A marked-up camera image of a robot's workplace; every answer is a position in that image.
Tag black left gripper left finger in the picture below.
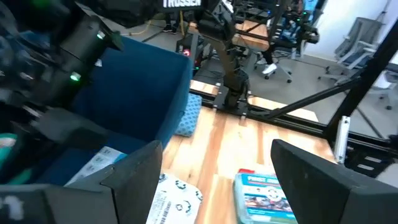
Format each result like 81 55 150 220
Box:
0 139 164 224

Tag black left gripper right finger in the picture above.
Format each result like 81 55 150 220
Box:
269 138 398 224

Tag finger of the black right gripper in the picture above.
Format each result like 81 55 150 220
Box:
29 107 109 150

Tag white blue-edged bandage pack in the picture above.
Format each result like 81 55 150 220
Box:
63 146 128 187

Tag green tape roll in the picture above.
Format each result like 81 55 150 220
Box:
0 133 34 185

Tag navy blue fabric bin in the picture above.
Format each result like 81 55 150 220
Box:
30 35 193 187

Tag white printed flat pouch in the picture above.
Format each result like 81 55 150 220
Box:
145 172 205 224

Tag blue patterned cloth pouch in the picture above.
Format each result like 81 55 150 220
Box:
174 93 203 138

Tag black control box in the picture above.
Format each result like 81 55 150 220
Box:
175 32 201 71

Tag grey white office chair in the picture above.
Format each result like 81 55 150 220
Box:
318 17 389 85
366 70 398 111

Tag person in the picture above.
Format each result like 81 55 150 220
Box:
261 0 324 75
162 12 181 34

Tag background wooden table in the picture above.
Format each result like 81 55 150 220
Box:
231 20 271 52

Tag white frame bracket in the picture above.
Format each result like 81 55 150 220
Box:
334 115 351 165

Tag black aluminium rail frame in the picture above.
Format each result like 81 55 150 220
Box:
186 18 398 180

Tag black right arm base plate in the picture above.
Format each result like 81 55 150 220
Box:
213 85 251 118

